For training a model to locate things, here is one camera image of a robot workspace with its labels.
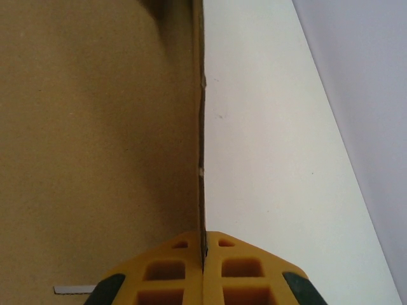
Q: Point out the brown cardboard box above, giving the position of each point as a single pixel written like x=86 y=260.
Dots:
x=95 y=143

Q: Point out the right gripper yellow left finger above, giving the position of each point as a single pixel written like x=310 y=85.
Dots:
x=178 y=254

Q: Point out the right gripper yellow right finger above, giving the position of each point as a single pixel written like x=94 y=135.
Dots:
x=232 y=254

